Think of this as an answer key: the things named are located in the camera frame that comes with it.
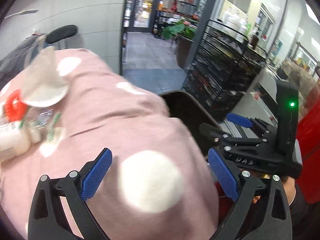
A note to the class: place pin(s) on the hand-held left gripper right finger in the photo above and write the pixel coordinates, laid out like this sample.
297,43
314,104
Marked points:
223,177

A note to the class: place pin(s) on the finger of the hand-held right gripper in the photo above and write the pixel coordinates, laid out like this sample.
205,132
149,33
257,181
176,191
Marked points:
211,131
238,119

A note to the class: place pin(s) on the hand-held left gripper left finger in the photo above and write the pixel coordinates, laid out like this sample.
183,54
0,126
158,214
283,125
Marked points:
96,177

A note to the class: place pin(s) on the dark brown trash bin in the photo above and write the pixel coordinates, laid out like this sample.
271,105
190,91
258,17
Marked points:
185,107

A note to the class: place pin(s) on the plastic bottle white label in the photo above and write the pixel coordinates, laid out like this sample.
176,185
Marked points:
12,140

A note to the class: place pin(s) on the person's right forearm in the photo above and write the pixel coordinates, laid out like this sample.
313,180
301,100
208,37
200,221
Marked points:
305,217

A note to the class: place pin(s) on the person's right hand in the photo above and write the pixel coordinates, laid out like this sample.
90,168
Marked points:
288,190

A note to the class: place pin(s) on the pink polka dot blanket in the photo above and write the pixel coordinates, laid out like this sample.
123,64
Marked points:
112,120

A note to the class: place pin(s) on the clear green printed wrapper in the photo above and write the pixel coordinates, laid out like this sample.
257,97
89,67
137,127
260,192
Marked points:
53,122

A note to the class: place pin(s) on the dark pump bottle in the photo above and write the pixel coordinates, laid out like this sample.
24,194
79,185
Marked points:
254,40

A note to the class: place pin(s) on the dark plant pot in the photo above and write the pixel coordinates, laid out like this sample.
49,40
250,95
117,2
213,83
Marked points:
184,52

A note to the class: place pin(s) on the white pump bottle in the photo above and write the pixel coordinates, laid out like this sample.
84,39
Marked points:
242,30

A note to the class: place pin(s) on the green bottle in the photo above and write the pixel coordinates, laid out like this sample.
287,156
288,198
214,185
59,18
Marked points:
248,29

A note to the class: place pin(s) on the translucent plastic cup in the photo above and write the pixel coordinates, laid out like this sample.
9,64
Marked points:
45,90

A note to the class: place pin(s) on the green potted plant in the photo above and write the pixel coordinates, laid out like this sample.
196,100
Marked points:
177,30

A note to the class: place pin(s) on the red and white wrapper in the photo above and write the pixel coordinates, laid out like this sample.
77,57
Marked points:
15,107

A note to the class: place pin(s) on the glass double door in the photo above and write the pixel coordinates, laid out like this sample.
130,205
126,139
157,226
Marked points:
142,7

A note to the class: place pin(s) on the black door frame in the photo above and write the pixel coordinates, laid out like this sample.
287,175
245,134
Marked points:
207,2

